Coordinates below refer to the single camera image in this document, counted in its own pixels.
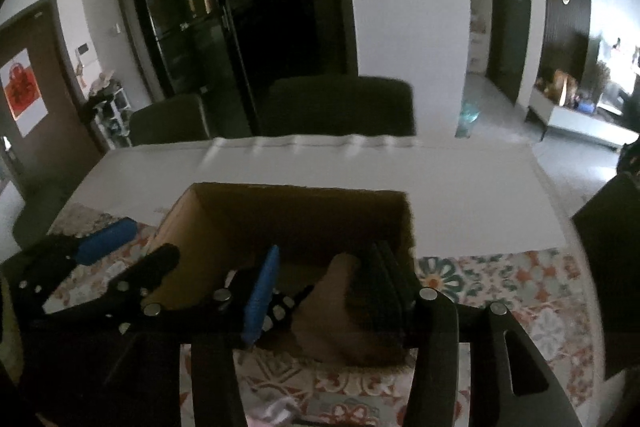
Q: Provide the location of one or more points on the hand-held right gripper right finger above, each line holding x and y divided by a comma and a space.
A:
382, 302

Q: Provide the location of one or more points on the cluttered white desk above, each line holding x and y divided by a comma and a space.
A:
620, 77

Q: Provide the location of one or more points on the dark interior door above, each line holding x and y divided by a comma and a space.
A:
507, 17

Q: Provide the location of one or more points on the wooden ornament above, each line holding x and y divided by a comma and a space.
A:
565, 89

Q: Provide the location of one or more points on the brown cardboard box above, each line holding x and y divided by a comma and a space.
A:
300, 217

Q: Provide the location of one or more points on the brown wooden door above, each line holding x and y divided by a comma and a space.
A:
60, 107

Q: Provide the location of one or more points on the white low cabinet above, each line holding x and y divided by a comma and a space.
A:
575, 122

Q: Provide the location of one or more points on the dark glass sliding door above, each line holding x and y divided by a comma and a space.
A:
250, 17

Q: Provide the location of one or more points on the teal round object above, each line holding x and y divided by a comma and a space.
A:
468, 119

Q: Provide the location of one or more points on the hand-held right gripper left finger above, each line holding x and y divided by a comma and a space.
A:
260, 302

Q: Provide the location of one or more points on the red and white door poster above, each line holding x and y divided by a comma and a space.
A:
22, 92

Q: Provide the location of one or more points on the floral patterned table runner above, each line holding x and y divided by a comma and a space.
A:
500, 277

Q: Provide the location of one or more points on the white shoe rack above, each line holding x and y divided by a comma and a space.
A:
112, 112

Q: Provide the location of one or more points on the dark dining chair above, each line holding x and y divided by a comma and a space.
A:
340, 107
610, 257
40, 217
167, 119

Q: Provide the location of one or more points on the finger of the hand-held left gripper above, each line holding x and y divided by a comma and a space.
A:
107, 239
150, 269

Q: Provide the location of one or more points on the white wall intercom panel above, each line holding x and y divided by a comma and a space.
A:
82, 51

